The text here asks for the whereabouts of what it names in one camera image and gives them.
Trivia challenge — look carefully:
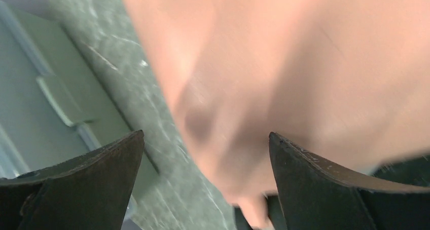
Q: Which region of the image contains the pink hard-shell suitcase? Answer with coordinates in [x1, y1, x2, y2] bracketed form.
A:
[122, 0, 429, 229]

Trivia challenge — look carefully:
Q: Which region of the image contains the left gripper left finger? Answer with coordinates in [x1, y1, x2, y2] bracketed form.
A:
[1, 130, 144, 229]

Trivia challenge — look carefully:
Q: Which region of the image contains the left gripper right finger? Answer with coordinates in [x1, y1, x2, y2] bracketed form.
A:
[269, 132, 429, 229]

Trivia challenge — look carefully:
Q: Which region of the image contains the translucent plastic toolbox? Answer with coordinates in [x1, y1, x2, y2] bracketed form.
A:
[0, 0, 160, 202]

